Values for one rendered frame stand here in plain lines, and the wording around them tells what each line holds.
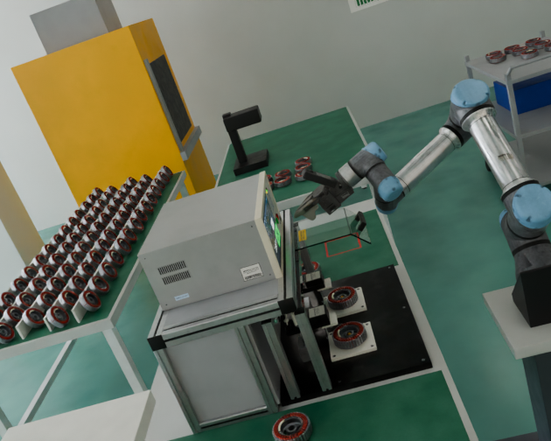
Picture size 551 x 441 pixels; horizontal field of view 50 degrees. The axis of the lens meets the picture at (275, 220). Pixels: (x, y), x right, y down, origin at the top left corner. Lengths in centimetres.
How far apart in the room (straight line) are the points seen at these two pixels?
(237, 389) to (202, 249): 44
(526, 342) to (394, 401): 43
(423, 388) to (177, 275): 79
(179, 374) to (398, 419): 64
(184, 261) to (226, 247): 13
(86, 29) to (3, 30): 217
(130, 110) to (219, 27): 203
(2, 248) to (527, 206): 465
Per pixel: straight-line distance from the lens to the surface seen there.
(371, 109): 720
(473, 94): 199
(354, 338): 193
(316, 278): 211
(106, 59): 536
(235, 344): 175
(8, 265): 571
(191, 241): 174
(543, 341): 189
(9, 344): 321
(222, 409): 190
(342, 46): 704
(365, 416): 175
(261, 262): 175
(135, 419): 130
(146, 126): 539
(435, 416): 170
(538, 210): 182
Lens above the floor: 191
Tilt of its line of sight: 21 degrees down
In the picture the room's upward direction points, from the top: 20 degrees counter-clockwise
